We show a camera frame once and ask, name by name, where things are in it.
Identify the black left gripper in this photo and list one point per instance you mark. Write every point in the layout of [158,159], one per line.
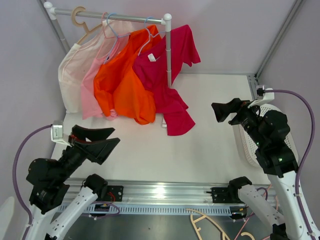
[100,148]

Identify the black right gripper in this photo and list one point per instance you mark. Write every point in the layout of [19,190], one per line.
[221,110]

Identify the pink t shirt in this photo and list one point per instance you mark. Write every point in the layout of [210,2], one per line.
[107,50]

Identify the orange t shirt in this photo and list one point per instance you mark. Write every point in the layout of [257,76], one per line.
[116,85]

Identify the cream white t shirt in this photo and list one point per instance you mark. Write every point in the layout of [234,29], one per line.
[78,61]

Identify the pink wire hanger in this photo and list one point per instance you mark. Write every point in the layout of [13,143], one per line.
[102,24]

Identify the beige wooden hanger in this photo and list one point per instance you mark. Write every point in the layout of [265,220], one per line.
[83,25]

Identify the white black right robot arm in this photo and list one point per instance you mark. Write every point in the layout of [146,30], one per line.
[278,162]

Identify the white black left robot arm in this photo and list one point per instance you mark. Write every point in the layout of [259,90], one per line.
[48,177]

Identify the beige hanger on floor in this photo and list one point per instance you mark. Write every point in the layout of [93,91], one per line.
[222,223]

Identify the white plastic laundry basket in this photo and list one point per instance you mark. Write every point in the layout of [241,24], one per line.
[250,147]

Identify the metal clothes rack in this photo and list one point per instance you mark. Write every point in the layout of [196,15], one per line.
[164,31]

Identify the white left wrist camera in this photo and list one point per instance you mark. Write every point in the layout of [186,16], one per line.
[57,133]

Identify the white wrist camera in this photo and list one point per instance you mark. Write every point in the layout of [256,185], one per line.
[57,133]
[264,96]

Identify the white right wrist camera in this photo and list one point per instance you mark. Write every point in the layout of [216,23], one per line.
[264,96]

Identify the aluminium mounting rail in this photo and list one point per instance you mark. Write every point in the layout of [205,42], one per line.
[161,193]

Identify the slotted white cable duct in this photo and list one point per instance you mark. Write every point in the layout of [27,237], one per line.
[149,209]

